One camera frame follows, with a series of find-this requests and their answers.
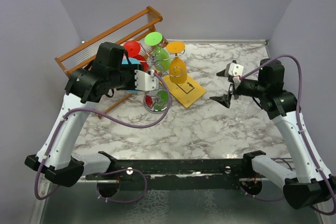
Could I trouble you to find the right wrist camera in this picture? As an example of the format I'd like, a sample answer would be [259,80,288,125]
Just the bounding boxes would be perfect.
[226,60,244,88]

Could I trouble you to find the chrome wine glass rack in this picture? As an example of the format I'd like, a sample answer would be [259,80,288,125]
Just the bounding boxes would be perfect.
[143,48,174,114]

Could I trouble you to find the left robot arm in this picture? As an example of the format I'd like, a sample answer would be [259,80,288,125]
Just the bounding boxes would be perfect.
[25,42,142,187]

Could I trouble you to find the orange plastic wine glass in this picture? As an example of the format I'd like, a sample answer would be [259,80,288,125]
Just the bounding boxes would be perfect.
[166,41,187,84]

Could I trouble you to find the red plastic wine glass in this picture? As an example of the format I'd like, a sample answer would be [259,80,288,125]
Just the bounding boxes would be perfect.
[123,40,149,72]

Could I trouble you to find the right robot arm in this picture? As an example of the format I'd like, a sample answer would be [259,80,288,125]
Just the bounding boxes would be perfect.
[211,58,335,209]

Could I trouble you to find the green plastic wine glass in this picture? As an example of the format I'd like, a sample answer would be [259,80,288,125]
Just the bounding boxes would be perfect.
[144,31,171,71]

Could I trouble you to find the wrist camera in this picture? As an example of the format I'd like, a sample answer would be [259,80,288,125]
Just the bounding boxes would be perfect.
[226,60,244,88]
[134,69,160,91]

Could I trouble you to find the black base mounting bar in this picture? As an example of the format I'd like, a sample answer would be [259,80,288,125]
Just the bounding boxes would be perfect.
[85,157,274,192]

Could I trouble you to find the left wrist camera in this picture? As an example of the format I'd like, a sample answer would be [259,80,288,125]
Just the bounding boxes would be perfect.
[134,69,160,91]

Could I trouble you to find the blue plastic wine glass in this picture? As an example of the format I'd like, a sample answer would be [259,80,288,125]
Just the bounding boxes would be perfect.
[121,57,141,94]

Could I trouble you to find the wooden dish rack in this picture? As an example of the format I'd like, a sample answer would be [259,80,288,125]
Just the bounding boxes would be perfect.
[55,6,163,118]

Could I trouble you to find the yellow Little Prince book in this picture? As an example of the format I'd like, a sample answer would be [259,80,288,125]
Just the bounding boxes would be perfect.
[163,75,206,108]

